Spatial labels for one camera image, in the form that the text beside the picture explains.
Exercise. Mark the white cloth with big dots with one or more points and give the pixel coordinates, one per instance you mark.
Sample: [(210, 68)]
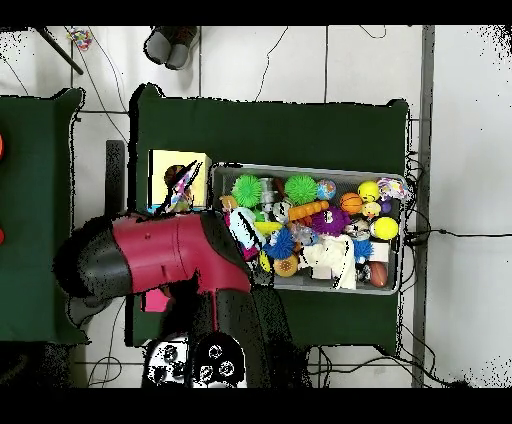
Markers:
[(182, 190)]

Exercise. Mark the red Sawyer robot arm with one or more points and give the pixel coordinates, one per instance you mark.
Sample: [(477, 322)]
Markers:
[(160, 248)]

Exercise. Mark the wooden box with three holes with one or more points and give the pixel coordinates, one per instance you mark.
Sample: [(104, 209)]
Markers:
[(160, 164)]

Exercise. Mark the mint green foam cloth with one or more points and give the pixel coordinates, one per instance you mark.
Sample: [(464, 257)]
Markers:
[(242, 224)]

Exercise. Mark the green spiky ball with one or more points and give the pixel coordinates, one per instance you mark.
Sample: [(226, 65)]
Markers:
[(246, 190), (300, 190)]

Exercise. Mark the blue spiky ball with eyes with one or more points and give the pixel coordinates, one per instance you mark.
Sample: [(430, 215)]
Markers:
[(280, 244)]

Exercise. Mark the orange plastic toy block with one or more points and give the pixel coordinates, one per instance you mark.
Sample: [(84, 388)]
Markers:
[(308, 210)]

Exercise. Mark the purple furry monster toy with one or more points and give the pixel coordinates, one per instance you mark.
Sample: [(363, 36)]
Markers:
[(330, 220)]

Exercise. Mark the cream knitted cloth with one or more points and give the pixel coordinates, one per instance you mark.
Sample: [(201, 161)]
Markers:
[(332, 260)]

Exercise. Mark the dark green table cloth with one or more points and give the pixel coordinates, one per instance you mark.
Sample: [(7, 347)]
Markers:
[(264, 120), (32, 240)]

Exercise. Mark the orange toy basketball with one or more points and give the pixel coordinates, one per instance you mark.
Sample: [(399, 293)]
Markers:
[(350, 202)]

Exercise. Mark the yellow ball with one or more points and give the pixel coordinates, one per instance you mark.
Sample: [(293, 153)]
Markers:
[(368, 190), (384, 228)]

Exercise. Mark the person's foot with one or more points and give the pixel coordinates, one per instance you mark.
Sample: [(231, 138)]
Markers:
[(182, 50), (158, 44)]

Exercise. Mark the small colourful floor toy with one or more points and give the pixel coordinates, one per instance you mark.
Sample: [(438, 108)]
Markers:
[(78, 38)]

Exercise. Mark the thin black rod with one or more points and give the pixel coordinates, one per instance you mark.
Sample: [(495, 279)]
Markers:
[(58, 49)]

